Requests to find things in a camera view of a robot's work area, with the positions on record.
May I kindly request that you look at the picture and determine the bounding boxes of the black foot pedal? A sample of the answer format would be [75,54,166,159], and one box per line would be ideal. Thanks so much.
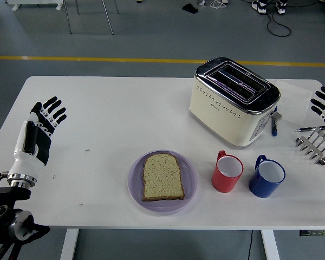
[181,3,199,13]

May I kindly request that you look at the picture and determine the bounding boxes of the white paper sheet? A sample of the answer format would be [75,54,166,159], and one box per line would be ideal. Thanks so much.
[273,79,314,127]

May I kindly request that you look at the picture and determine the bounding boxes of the blue enamel mug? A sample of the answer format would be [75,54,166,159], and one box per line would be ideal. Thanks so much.
[248,154,286,198]

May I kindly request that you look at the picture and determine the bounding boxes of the silver metal toast rack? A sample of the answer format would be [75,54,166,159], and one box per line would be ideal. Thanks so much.
[295,127,325,165]

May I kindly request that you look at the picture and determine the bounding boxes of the black ballpoint pen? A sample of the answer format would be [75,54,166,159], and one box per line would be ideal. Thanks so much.
[294,125,325,133]

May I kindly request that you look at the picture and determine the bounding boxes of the grey metal frame legs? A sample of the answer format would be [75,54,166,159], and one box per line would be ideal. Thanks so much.
[62,0,120,35]

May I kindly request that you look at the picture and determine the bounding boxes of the thin black hanging cable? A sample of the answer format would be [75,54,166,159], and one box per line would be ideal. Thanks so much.
[245,229,254,260]

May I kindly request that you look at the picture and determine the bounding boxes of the black looped floor cable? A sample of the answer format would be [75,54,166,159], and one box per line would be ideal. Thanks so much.
[265,0,291,37]

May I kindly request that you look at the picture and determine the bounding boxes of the white floor stand base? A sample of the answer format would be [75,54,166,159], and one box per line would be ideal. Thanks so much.
[4,0,63,11]

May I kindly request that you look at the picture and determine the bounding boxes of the cream chrome toaster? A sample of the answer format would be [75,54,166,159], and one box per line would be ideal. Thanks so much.
[188,56,281,149]

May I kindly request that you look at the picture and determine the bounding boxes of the brown bread slice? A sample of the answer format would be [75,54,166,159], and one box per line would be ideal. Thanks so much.
[141,153,186,202]

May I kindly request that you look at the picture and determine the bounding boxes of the white coiled floor cable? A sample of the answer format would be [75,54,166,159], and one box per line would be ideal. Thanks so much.
[210,0,229,9]

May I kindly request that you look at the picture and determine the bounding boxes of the red enamel mug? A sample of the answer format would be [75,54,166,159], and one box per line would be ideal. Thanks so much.
[211,150,244,193]

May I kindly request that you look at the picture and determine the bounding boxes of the black white shoe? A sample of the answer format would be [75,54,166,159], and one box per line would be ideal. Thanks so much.
[251,0,267,14]
[275,0,288,15]

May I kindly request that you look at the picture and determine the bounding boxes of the purple plastic plate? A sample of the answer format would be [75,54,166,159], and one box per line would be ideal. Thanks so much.
[127,149,198,216]

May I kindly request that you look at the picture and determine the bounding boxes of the white table leg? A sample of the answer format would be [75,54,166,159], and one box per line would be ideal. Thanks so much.
[261,229,281,260]
[60,229,80,260]

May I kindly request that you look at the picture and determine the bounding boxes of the black table control panel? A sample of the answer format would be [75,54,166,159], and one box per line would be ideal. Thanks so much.
[299,229,325,237]

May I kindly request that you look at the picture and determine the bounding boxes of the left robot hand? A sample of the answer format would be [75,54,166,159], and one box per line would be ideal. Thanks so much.
[7,96,68,179]

